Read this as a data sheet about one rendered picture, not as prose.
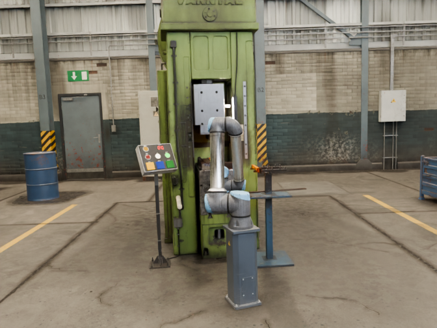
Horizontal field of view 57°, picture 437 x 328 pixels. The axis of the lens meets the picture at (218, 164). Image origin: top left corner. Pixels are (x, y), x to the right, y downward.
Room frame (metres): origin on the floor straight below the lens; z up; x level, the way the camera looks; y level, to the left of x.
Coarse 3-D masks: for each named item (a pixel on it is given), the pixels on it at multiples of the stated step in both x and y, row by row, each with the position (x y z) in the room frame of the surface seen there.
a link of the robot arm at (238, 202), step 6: (234, 192) 2.97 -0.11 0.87; (240, 192) 2.98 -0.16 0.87; (246, 192) 3.00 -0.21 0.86; (228, 198) 2.95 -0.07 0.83; (234, 198) 2.93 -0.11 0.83; (240, 198) 2.92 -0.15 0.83; (246, 198) 2.93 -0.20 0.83; (228, 204) 2.93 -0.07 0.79; (234, 204) 2.92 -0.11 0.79; (240, 204) 2.92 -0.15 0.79; (246, 204) 2.93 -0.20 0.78; (228, 210) 2.94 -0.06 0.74; (234, 210) 2.93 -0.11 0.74; (240, 210) 2.92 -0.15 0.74; (246, 210) 2.93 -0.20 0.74; (240, 216) 2.92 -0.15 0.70
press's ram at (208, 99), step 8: (192, 88) 4.12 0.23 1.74; (200, 88) 4.00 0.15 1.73; (208, 88) 4.01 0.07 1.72; (216, 88) 4.02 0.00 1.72; (192, 96) 4.17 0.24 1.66; (200, 96) 4.00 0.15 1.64; (208, 96) 4.01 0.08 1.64; (216, 96) 4.02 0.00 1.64; (192, 104) 4.21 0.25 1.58; (200, 104) 4.00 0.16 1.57; (208, 104) 4.01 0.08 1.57; (216, 104) 4.02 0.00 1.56; (192, 112) 4.26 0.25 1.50; (200, 112) 4.00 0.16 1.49; (208, 112) 4.01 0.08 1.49; (216, 112) 4.02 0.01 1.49; (224, 112) 4.03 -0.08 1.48; (200, 120) 4.00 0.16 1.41; (208, 120) 4.01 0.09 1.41
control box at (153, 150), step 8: (152, 144) 3.83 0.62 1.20; (160, 144) 3.87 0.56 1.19; (168, 144) 3.91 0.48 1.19; (136, 152) 3.79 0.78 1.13; (144, 152) 3.74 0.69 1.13; (152, 152) 3.78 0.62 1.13; (160, 152) 3.82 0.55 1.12; (168, 152) 3.86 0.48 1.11; (144, 160) 3.70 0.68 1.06; (152, 160) 3.74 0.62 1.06; (160, 160) 3.77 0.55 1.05; (168, 160) 3.82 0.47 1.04; (144, 168) 3.65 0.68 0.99; (168, 168) 3.77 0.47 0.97; (176, 168) 3.81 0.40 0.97
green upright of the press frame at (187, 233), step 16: (176, 32) 4.11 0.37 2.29; (176, 48) 4.11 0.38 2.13; (176, 64) 4.11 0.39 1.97; (176, 80) 4.11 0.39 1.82; (176, 144) 4.10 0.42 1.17; (176, 160) 4.10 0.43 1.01; (192, 160) 4.13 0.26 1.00; (176, 176) 4.10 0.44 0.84; (192, 176) 4.13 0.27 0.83; (176, 192) 4.10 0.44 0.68; (192, 192) 4.13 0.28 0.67; (176, 208) 4.10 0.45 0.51; (192, 208) 4.12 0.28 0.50; (192, 224) 4.12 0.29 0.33; (176, 240) 4.10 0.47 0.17; (192, 240) 4.12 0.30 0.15
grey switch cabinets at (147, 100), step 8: (144, 96) 9.38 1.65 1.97; (152, 96) 9.36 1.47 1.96; (144, 104) 9.38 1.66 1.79; (152, 104) 9.36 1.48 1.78; (144, 112) 9.38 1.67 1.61; (152, 112) 9.37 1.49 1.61; (144, 120) 9.38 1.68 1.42; (152, 120) 9.37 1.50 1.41; (144, 128) 9.38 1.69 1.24; (152, 128) 9.37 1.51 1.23; (144, 136) 9.38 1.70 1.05; (152, 136) 9.38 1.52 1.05; (144, 144) 9.38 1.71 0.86; (144, 176) 9.42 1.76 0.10; (152, 176) 9.42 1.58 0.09; (160, 176) 9.42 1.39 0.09
